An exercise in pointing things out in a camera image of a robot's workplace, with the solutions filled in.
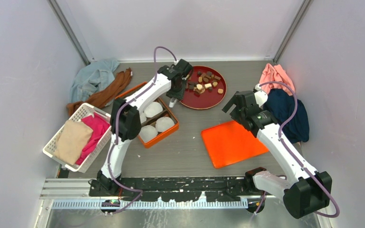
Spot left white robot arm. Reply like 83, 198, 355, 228
96, 59, 193, 196

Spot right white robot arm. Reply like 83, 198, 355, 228
222, 90, 334, 219

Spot red round plate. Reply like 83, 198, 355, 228
180, 66, 227, 110

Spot orange box lid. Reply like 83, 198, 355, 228
201, 121, 268, 169

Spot navy blue cloth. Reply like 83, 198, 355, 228
263, 89, 310, 143

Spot white paper cup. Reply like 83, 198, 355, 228
139, 125, 158, 143
140, 113, 147, 124
144, 102, 163, 118
155, 116, 175, 133

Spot pink cloth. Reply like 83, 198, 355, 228
259, 63, 295, 96

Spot orange compartment box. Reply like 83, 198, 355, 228
116, 82, 179, 149

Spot brown cloth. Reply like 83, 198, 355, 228
66, 68, 133, 117

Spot light blue cloth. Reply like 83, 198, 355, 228
69, 58, 119, 103

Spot magenta cloth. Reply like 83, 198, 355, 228
76, 114, 110, 165

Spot beige cloth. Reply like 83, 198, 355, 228
54, 120, 93, 165

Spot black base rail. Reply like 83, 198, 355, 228
88, 176, 263, 202

